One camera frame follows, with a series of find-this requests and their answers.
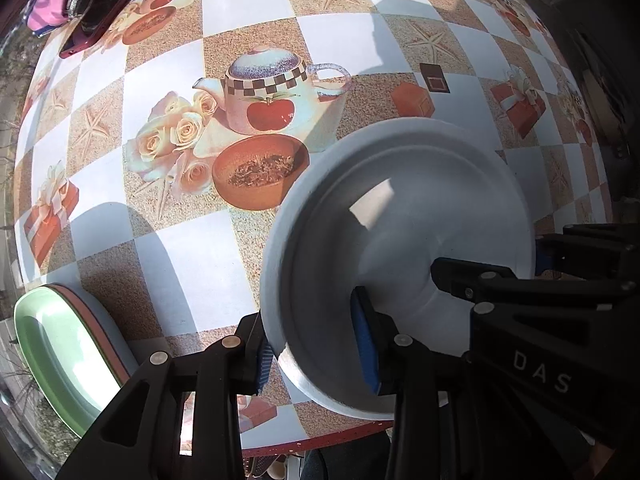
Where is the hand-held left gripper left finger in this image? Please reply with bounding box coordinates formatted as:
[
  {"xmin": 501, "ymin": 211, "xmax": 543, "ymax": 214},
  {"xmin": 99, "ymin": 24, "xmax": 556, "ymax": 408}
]
[{"xmin": 55, "ymin": 310, "xmax": 275, "ymax": 480}]

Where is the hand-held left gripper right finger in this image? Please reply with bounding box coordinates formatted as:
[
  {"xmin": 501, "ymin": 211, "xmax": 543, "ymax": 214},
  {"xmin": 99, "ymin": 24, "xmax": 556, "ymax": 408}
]
[{"xmin": 350, "ymin": 285, "xmax": 481, "ymax": 480}]

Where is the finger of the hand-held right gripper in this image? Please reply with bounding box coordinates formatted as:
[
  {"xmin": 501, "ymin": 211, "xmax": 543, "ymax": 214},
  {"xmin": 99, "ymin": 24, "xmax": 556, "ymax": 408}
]
[
  {"xmin": 535, "ymin": 222, "xmax": 640, "ymax": 283},
  {"xmin": 431, "ymin": 257, "xmax": 640, "ymax": 313}
]

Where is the large white paper bowl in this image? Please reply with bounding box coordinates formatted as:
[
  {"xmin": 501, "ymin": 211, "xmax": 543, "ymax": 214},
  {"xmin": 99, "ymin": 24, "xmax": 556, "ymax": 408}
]
[{"xmin": 259, "ymin": 117, "xmax": 537, "ymax": 422}]

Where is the green plate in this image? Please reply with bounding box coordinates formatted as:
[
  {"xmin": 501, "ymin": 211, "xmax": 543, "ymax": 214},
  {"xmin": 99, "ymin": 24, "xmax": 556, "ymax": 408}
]
[{"xmin": 13, "ymin": 285, "xmax": 108, "ymax": 438}]

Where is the person's leg in jeans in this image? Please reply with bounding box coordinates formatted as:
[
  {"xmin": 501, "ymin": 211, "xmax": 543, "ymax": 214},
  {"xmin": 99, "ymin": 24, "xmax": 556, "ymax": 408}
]
[{"xmin": 300, "ymin": 432, "xmax": 396, "ymax": 480}]

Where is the printed checkered tablecloth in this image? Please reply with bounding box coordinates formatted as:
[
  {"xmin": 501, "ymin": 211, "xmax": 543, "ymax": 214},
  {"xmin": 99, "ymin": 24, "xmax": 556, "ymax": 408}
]
[{"xmin": 12, "ymin": 0, "xmax": 613, "ymax": 456}]

